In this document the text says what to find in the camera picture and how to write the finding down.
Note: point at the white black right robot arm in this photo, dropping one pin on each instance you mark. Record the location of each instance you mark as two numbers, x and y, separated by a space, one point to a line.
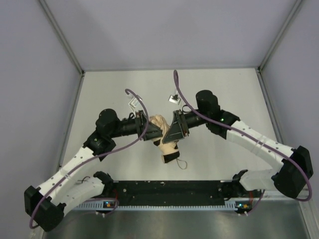
291 168

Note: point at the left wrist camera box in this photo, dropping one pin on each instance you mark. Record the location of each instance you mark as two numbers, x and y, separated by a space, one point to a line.
134 104

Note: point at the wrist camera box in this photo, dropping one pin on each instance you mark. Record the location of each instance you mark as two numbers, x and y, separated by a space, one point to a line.
134 104
174 99

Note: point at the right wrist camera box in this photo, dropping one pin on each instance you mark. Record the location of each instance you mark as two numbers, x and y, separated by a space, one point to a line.
174 99

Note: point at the beige and black folding umbrella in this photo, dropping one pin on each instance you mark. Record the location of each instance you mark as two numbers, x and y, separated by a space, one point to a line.
169 151

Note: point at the aluminium frame post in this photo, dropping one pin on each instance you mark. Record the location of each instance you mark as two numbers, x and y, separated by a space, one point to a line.
60 36
296 8

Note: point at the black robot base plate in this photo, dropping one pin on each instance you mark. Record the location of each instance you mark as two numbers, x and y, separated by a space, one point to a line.
173 193

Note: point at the aluminium frame post right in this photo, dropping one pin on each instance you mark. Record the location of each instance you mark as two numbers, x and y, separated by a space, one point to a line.
296 8

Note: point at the aluminium frame post left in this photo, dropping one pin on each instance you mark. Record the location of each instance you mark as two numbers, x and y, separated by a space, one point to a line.
60 36

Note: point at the aluminium frame rail front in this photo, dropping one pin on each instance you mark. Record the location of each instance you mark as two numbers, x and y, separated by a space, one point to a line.
240 204

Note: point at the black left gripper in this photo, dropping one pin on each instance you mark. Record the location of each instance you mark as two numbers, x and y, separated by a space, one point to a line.
144 127

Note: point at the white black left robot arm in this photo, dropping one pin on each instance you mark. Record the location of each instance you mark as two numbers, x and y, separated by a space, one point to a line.
48 203

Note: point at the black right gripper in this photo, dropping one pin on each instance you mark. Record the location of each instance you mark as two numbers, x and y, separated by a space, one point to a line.
183 123

